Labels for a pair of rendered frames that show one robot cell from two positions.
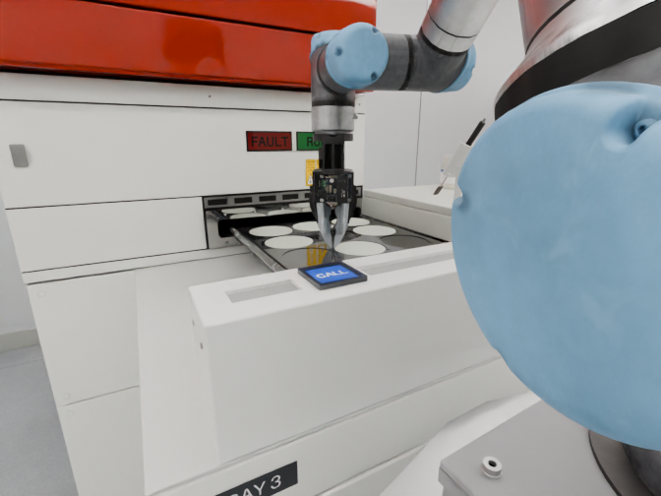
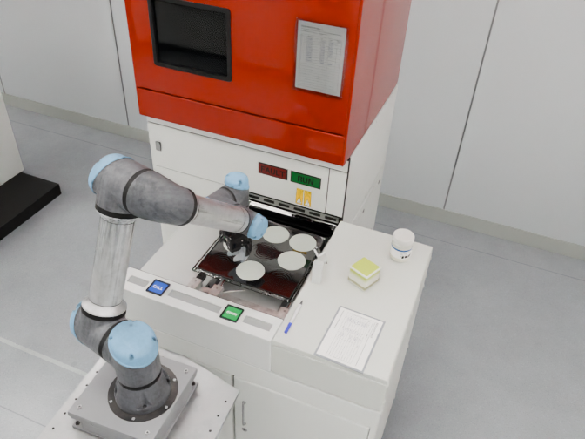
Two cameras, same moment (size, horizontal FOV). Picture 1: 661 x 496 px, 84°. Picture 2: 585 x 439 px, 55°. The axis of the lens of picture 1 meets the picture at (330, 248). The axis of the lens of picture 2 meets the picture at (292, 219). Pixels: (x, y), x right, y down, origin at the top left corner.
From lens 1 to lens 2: 1.68 m
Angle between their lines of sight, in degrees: 48
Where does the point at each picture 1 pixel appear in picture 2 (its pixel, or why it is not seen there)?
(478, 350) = (205, 343)
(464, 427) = (166, 354)
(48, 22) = (166, 104)
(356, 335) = (151, 308)
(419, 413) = (181, 346)
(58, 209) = (170, 171)
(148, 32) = (204, 113)
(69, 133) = (176, 141)
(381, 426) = (165, 339)
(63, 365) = (167, 233)
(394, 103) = not seen: outside the picture
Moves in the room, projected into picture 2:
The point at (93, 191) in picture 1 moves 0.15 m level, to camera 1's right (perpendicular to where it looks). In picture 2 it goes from (184, 168) to (204, 185)
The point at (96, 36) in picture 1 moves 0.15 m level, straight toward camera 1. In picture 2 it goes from (183, 112) to (161, 131)
